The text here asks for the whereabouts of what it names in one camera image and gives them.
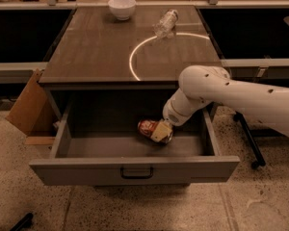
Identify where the red coke can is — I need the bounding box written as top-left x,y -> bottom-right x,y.
138,119 -> 165,139

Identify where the black base leg right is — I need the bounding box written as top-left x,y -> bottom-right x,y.
233,112 -> 266,169

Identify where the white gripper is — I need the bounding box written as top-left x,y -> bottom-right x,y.
150,101 -> 190,142

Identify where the black base leg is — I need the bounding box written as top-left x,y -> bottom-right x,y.
10,213 -> 34,231
233,112 -> 266,169

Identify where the clear plastic water bottle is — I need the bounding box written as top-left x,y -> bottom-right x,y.
153,10 -> 178,39

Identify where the open grey top drawer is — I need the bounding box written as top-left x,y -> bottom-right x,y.
30,90 -> 239,186

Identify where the black drawer handle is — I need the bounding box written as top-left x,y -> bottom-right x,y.
120,167 -> 154,180

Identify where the black base leg left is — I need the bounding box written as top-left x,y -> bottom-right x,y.
10,213 -> 34,231

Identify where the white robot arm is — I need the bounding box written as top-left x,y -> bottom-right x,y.
152,65 -> 289,141

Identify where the brown cardboard piece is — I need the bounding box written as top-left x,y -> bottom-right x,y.
6,69 -> 57,145

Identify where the white ceramic bowl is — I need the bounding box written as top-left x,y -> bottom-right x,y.
108,0 -> 136,20

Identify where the grey drawer cabinet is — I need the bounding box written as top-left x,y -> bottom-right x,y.
39,6 -> 222,116

